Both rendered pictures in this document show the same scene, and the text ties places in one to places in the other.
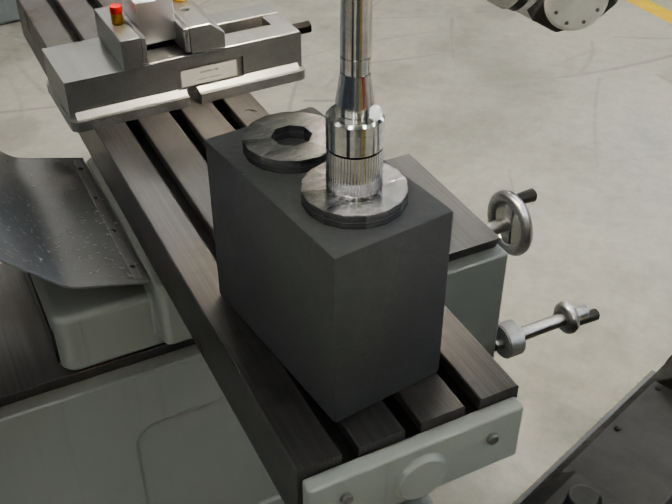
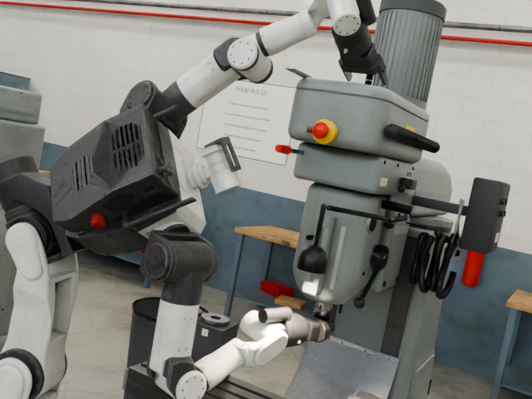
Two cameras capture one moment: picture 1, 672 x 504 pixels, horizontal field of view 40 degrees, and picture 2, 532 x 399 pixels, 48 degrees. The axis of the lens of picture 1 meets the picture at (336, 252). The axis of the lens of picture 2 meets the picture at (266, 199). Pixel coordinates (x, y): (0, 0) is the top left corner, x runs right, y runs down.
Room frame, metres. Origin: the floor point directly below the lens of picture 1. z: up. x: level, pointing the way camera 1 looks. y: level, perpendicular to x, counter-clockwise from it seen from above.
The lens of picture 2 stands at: (2.29, -0.97, 1.70)
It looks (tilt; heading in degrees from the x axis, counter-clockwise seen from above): 5 degrees down; 144
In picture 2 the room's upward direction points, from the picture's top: 11 degrees clockwise
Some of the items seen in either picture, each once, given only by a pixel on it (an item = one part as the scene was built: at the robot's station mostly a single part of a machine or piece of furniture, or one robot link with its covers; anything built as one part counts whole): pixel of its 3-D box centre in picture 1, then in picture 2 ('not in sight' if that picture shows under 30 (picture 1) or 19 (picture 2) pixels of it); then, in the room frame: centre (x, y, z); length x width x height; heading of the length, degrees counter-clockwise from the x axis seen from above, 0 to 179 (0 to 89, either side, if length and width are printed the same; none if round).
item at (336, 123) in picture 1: (355, 118); not in sight; (0.65, -0.02, 1.20); 0.05 x 0.05 x 0.01
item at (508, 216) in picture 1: (492, 228); not in sight; (1.28, -0.27, 0.64); 0.16 x 0.12 x 0.12; 117
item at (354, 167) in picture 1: (354, 155); not in sight; (0.65, -0.02, 1.17); 0.05 x 0.05 x 0.06
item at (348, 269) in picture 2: not in sight; (337, 243); (1.05, 0.18, 1.47); 0.21 x 0.19 x 0.32; 27
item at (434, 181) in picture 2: not in sight; (399, 183); (0.83, 0.63, 1.66); 0.80 x 0.23 x 0.20; 117
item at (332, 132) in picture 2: not in sight; (324, 131); (1.16, -0.03, 1.76); 0.06 x 0.02 x 0.06; 27
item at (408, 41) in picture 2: not in sight; (403, 56); (0.94, 0.40, 2.05); 0.20 x 0.20 x 0.32
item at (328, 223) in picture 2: not in sight; (319, 254); (1.11, 0.08, 1.45); 0.04 x 0.04 x 0.21; 27
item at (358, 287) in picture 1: (323, 251); (195, 343); (0.69, 0.01, 1.04); 0.22 x 0.12 x 0.20; 34
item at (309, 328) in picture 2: not in sight; (299, 328); (1.07, 0.09, 1.23); 0.13 x 0.12 x 0.10; 12
